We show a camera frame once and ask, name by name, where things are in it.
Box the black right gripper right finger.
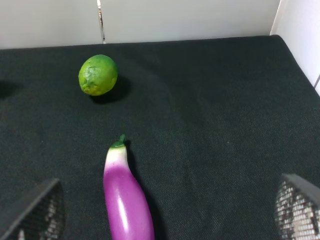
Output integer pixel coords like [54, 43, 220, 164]
[275, 174, 320, 240]

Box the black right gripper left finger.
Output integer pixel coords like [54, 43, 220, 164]
[0, 178, 65, 240]

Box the purple eggplant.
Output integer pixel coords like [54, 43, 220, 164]
[103, 134, 155, 240]

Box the green lime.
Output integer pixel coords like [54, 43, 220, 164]
[78, 54, 118, 96]

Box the black fabric mat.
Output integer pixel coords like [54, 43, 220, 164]
[0, 36, 320, 240]

